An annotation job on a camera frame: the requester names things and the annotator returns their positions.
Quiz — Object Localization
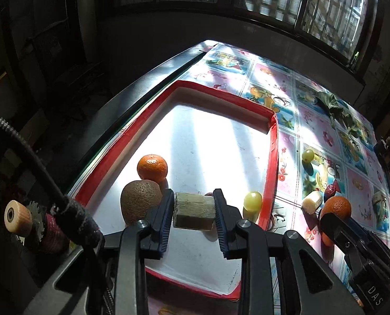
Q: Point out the pale cut sugarcane piece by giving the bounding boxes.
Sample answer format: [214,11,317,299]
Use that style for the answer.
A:
[173,192,217,232]

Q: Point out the black clamp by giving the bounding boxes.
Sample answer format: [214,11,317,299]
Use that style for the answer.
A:
[374,137,390,158]

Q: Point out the green leaves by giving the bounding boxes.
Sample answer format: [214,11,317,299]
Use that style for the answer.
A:
[315,91,361,138]

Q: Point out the fruit printed tablecloth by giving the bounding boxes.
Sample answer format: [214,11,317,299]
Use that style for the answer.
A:
[145,48,390,315]

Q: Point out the peeled banana piece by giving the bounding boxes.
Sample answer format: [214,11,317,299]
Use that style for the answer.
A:
[301,191,323,214]

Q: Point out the orange tangerine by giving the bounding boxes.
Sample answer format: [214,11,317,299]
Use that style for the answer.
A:
[137,154,168,184]
[319,196,352,247]

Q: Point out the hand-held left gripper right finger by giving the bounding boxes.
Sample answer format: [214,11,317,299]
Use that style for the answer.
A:
[213,188,366,315]

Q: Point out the red rimmed white tray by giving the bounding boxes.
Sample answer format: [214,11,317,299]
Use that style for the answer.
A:
[73,79,280,302]

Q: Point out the brown kiwi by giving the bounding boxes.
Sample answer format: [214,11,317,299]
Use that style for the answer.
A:
[120,180,163,227]

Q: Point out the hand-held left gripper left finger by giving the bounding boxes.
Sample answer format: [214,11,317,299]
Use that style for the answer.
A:
[114,188,176,315]

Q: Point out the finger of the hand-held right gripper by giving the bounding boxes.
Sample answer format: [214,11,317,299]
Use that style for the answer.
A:
[319,213,369,263]

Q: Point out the black braided cable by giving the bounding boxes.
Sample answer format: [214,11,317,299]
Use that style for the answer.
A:
[0,106,113,315]

